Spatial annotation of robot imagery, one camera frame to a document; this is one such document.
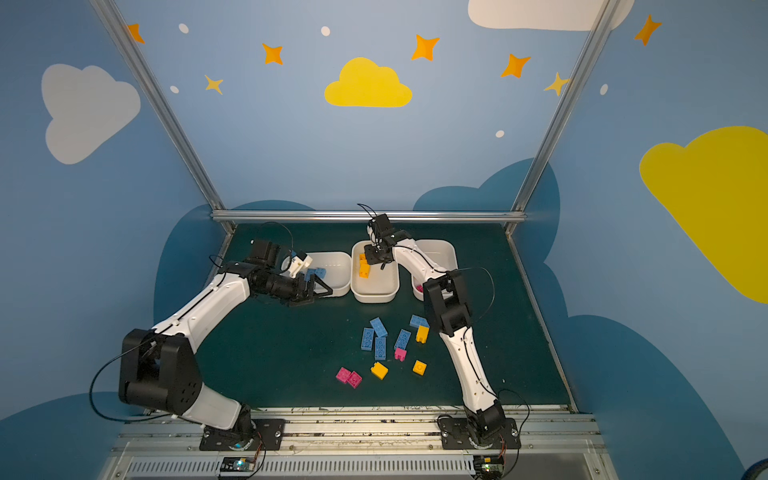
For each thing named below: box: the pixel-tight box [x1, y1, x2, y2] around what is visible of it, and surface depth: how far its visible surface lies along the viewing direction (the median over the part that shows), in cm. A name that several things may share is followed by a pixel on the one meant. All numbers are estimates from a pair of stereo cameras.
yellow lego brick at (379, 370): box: [370, 361, 389, 380], surface depth 86 cm
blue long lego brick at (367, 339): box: [361, 328, 374, 351], surface depth 92 cm
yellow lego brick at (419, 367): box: [412, 360, 427, 376], surface depth 87 cm
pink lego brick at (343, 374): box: [335, 367, 351, 384], surface depth 84 cm
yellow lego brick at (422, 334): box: [416, 325, 429, 344], surface depth 92 cm
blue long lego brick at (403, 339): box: [394, 328, 412, 350], surface depth 92 cm
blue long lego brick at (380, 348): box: [374, 336, 387, 360], surface depth 91 cm
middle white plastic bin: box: [350, 240, 400, 304], surface depth 106 cm
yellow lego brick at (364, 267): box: [359, 256, 371, 279], surface depth 109 cm
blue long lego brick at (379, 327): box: [370, 317, 388, 337], surface depth 95 cm
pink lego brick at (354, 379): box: [347, 370, 363, 389], surface depth 84 cm
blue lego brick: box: [409, 314, 430, 328], surface depth 95 cm
